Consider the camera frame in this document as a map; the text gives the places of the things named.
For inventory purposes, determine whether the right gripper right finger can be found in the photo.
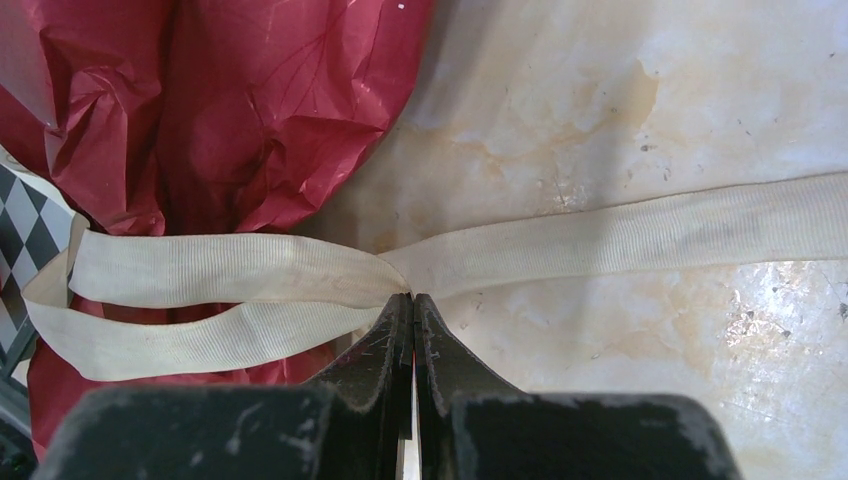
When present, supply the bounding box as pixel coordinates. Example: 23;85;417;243
413;294;524;479

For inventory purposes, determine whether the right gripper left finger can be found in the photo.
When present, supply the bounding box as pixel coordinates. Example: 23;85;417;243
307;293;413;479

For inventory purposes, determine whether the cream ribbon with gold lettering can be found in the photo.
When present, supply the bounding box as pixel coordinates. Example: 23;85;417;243
22;173;847;382

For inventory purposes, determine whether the red paper flower bouquet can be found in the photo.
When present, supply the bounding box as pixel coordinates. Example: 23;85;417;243
0;0;435;462

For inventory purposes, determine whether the black white chessboard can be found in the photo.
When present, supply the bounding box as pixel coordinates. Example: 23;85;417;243
1;168;72;360

